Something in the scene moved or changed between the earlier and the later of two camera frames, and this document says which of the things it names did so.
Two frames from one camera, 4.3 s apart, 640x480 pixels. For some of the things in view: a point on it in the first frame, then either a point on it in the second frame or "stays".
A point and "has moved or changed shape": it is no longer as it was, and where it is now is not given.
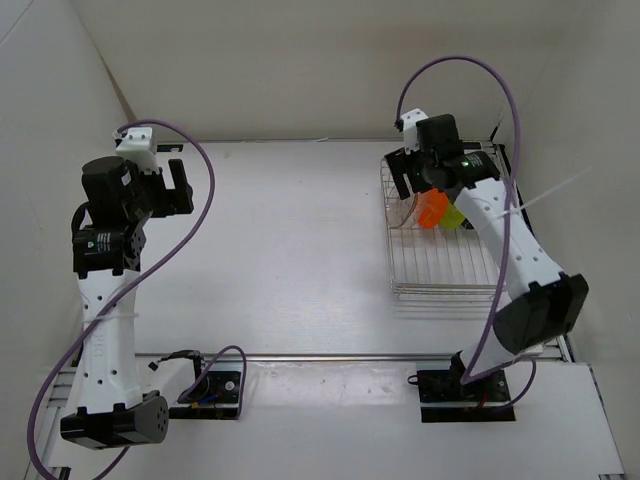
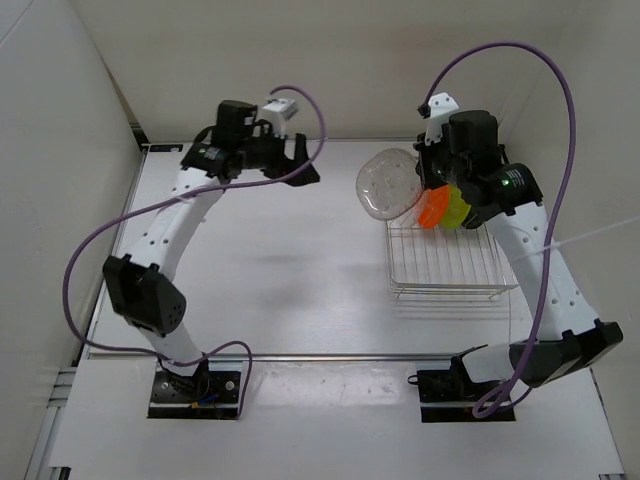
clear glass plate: [398, 210] has moved or changed shape
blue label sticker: [170, 148] stays
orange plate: [431, 206] stays
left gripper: [172, 200] → [265, 132]
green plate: [452, 217] stays
